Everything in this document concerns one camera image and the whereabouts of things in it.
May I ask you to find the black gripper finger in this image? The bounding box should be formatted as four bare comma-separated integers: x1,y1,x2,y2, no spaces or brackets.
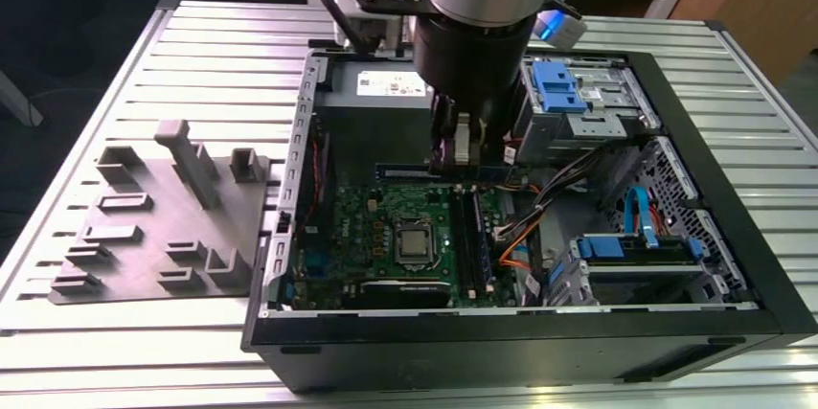
431,92,487,175

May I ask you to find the blue RAM stick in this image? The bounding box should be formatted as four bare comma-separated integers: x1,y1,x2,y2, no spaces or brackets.
374,163,514,181

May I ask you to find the black RAM slot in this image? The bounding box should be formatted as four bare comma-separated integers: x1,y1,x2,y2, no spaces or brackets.
448,186,478,307

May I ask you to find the blue disk carrier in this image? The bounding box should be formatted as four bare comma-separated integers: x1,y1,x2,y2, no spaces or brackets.
530,59,588,114
578,235,709,267

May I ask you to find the grey power supply unit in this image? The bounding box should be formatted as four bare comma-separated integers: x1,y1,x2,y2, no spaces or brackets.
316,61,442,185

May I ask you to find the metal disk bay cage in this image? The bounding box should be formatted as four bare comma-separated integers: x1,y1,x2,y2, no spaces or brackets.
542,234,753,308
514,58,659,166

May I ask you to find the silver CPU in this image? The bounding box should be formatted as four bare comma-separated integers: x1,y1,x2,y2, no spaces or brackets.
394,228,438,258

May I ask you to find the green motherboard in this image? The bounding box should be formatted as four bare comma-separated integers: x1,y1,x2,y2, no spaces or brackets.
290,182,523,310

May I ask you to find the black graphics card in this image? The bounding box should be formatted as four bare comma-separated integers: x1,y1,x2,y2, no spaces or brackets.
342,278,454,310

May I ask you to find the black PC case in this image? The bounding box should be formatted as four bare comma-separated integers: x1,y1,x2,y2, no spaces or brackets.
239,37,818,395

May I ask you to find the grey parts rack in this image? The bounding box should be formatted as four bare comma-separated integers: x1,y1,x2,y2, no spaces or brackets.
47,119,278,305

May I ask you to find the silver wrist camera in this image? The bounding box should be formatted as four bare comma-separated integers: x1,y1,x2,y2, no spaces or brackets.
532,9,588,50

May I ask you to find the silver camera on black bracket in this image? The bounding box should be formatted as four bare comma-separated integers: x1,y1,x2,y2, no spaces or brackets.
332,0,427,54

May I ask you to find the black white wire bundle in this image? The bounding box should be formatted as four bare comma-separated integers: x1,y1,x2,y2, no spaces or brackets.
495,140,645,243

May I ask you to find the orange yellow wire bundle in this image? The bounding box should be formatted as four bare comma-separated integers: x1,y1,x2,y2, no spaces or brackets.
498,230,546,270

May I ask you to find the blue SATA cable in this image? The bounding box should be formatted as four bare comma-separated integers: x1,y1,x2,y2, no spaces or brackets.
622,186,661,250

